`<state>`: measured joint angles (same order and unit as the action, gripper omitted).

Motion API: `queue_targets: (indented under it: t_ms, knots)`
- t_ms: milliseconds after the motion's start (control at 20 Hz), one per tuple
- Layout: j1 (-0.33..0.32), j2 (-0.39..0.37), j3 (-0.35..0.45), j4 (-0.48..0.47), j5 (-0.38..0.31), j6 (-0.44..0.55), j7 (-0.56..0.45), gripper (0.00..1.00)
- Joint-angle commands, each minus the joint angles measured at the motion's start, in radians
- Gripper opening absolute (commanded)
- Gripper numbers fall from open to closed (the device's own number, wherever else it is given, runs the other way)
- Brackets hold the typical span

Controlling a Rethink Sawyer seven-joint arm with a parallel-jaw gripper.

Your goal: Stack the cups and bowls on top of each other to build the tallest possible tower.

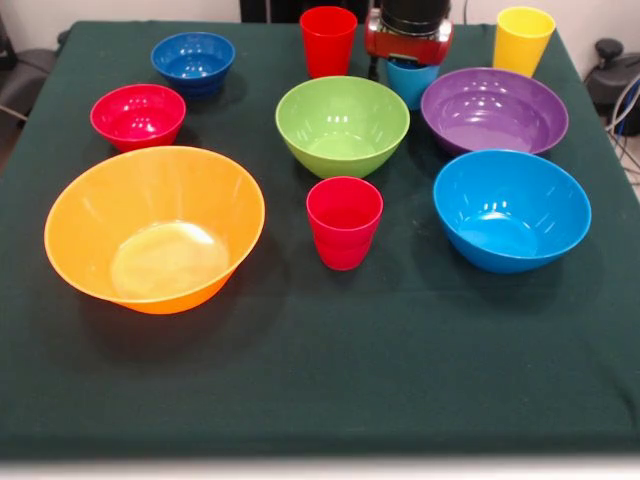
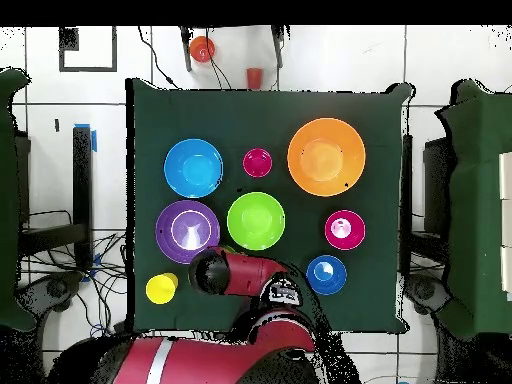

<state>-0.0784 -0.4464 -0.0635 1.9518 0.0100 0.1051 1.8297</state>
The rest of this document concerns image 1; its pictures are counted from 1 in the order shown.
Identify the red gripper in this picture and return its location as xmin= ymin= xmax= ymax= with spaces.
xmin=363 ymin=8 xmax=455 ymax=80

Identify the small crimson bowl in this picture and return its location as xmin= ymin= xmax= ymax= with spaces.
xmin=89 ymin=83 xmax=187 ymax=153

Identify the green bowl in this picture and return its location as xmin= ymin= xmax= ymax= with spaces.
xmin=274 ymin=75 xmax=411 ymax=180

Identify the large orange bowl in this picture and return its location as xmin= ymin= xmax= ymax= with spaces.
xmin=43 ymin=145 xmax=267 ymax=316

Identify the small dark blue bowl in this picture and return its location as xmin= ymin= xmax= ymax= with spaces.
xmin=150 ymin=31 xmax=236 ymax=99

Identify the purple bowl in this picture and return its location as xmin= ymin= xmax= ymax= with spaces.
xmin=420 ymin=67 xmax=570 ymax=156

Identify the yellow cup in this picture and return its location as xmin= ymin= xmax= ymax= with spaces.
xmin=492 ymin=6 xmax=557 ymax=79

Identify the dark green tablecloth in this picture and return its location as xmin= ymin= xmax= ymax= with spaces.
xmin=0 ymin=19 xmax=640 ymax=459

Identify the light blue cup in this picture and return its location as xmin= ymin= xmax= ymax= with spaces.
xmin=384 ymin=57 xmax=441 ymax=112

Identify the light blue bowl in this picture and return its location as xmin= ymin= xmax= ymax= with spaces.
xmin=432 ymin=149 xmax=593 ymax=275

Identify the short crimson cup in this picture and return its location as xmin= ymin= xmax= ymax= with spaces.
xmin=305 ymin=176 xmax=385 ymax=272

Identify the tangle of cables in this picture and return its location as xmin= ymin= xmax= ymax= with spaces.
xmin=605 ymin=74 xmax=640 ymax=174

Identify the tall red cup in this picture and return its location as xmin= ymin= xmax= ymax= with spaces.
xmin=299 ymin=6 xmax=359 ymax=80

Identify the black office chair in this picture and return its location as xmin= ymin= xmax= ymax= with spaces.
xmin=0 ymin=14 xmax=60 ymax=121
xmin=583 ymin=38 xmax=640 ymax=121

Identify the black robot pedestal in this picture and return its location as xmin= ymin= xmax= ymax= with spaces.
xmin=239 ymin=0 xmax=302 ymax=24

